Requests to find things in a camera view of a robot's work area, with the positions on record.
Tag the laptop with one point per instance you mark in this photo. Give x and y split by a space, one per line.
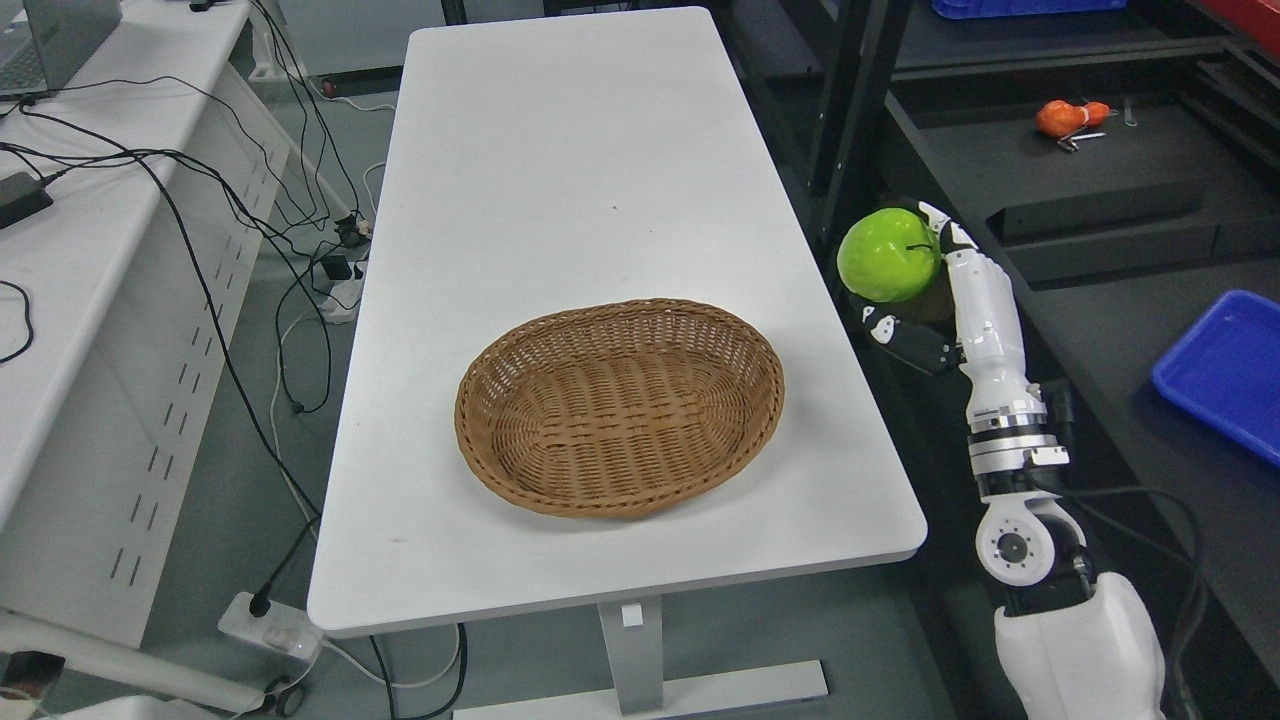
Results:
45 43

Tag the orange toy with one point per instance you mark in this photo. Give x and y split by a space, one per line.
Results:
1064 122

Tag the white side desk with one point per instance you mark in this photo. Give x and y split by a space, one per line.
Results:
115 300

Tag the green apple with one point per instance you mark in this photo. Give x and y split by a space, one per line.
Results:
888 257

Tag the black shelf frame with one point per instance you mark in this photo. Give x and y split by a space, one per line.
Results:
1113 251

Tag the white power strip far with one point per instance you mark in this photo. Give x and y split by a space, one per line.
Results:
342 297

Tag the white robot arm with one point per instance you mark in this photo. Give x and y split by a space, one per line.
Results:
1075 642

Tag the white power strip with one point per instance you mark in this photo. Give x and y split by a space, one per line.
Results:
283 628
342 297

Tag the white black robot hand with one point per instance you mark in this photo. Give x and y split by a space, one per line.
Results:
988 347

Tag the brown wicker basket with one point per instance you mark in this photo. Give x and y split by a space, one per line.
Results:
618 410

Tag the blue plastic tray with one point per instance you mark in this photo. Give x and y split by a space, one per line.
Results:
1224 371

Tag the black power adapter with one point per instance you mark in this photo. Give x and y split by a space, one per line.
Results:
22 195

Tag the white table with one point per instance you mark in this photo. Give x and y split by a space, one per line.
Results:
540 165

